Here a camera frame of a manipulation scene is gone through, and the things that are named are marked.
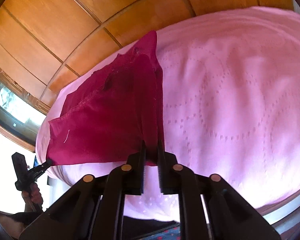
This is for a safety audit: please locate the wooden bedroom door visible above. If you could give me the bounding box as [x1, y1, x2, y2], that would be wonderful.
[0, 69, 46, 152]

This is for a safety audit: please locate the wooden wardrobe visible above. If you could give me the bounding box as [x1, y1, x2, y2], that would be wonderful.
[0, 0, 294, 107]

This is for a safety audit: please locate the person's left hand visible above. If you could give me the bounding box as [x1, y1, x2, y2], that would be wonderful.
[21, 183, 43, 212]

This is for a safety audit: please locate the dark red cloth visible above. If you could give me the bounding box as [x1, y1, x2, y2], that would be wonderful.
[46, 31, 164, 165]

